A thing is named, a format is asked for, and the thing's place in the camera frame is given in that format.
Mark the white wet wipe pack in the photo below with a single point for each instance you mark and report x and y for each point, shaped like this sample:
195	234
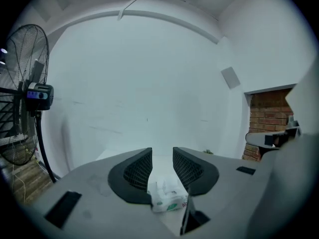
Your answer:
167	198

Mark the black metal railing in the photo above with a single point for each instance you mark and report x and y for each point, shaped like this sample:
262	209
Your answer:
7	90

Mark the black standing fan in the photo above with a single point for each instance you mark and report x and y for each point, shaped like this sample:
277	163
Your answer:
40	96

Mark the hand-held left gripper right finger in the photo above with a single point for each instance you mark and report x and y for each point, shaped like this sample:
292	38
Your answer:
224	183

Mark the small potted plant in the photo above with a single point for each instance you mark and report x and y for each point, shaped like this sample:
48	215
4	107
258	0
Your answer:
208	151

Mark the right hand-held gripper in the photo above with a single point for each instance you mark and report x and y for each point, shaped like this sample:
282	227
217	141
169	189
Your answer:
294	170

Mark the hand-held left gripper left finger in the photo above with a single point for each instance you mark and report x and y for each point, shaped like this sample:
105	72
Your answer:
87	183

